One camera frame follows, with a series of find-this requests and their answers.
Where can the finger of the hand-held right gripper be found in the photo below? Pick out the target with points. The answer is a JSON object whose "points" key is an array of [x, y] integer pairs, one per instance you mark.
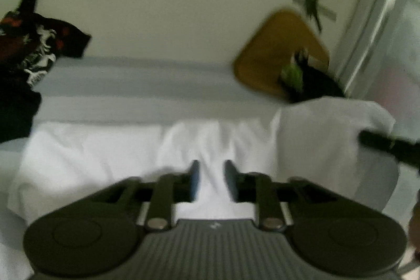
{"points": [[390, 147]]}

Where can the brown cushion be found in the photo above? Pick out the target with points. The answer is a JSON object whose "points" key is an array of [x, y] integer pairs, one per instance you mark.
{"points": [[269, 50]]}

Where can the striped bed sheet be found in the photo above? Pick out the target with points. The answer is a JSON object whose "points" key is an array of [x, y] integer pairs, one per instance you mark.
{"points": [[131, 86]]}

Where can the black garment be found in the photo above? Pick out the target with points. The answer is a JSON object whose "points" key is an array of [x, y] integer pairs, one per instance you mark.
{"points": [[318, 83]]}

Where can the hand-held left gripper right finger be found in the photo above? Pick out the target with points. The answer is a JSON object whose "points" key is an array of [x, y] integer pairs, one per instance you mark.
{"points": [[231, 182]]}

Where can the window frame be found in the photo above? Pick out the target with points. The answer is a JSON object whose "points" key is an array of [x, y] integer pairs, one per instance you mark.
{"points": [[377, 21]]}

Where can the black tape strip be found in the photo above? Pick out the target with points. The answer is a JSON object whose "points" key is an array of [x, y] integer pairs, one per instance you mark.
{"points": [[328, 13], [311, 4]]}

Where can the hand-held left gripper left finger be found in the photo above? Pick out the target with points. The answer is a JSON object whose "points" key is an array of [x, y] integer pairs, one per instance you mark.
{"points": [[195, 181]]}

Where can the white t-shirt with grey print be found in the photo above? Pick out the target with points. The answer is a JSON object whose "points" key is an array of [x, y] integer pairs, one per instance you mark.
{"points": [[98, 152]]}

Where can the black patterned knit sweater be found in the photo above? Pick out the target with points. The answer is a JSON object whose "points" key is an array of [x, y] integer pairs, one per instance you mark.
{"points": [[19, 43]]}

